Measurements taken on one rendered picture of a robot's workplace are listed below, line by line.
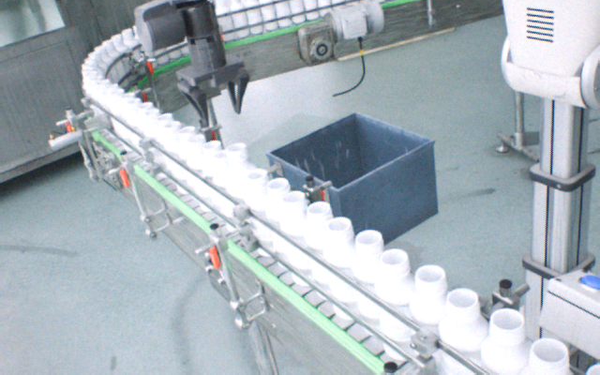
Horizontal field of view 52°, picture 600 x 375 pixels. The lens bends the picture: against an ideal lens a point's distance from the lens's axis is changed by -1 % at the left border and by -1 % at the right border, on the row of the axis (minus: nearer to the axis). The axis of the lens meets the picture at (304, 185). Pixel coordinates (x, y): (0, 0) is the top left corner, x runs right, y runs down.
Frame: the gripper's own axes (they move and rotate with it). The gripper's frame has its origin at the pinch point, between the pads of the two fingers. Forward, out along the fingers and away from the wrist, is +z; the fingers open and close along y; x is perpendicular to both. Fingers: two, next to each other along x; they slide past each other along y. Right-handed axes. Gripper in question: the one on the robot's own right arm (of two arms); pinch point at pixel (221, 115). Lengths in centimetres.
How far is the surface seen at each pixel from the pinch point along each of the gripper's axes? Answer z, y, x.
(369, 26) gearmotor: 29, -114, -96
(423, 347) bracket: 15, 5, 52
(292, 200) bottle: 11.2, -1.3, 16.9
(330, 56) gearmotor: 37, -97, -102
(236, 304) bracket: 32.4, 9.2, 8.0
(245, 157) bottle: 8.4, -1.6, 2.2
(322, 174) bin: 45, -43, -38
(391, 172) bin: 33, -44, -8
